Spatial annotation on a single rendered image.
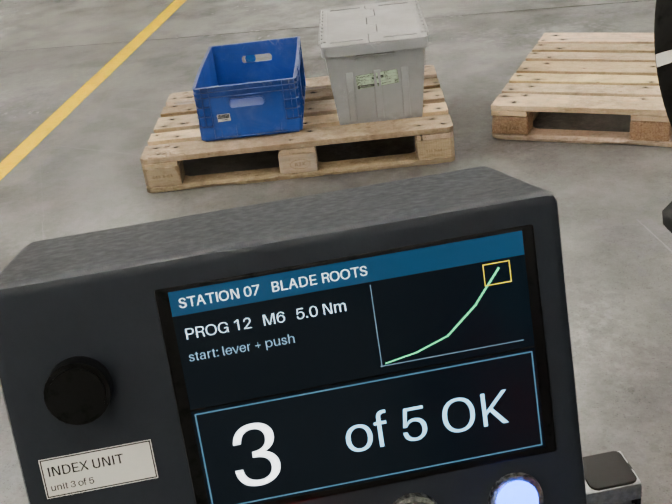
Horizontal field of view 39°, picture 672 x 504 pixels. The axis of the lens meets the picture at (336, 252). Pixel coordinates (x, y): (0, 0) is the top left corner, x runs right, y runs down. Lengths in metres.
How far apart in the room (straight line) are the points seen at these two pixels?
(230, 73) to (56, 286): 3.88
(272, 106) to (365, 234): 3.30
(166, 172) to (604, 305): 1.78
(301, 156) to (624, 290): 1.41
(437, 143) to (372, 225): 3.24
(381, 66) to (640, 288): 1.38
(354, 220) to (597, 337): 2.21
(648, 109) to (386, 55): 0.99
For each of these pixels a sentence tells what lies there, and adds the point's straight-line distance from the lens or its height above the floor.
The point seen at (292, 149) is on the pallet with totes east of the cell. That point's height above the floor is 0.12.
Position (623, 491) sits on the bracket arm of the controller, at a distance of 0.59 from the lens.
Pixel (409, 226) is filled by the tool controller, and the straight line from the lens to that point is 0.43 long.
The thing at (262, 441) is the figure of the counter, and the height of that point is 1.17.
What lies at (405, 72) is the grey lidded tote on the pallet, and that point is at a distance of 3.68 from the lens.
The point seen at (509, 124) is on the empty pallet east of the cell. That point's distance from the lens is 3.85.
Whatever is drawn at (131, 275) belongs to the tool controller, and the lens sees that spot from 0.42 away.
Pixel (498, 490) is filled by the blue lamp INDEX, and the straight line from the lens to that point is 0.47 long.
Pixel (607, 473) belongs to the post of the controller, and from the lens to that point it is 0.59.
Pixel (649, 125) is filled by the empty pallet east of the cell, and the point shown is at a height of 0.08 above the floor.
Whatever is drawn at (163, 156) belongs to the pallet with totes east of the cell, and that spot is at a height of 0.14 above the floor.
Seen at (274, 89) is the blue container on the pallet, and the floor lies 0.33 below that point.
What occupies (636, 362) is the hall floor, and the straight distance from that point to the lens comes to 2.54.
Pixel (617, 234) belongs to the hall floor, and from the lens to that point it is 3.14.
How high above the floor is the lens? 1.44
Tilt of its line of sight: 28 degrees down
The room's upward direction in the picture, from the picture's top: 7 degrees counter-clockwise
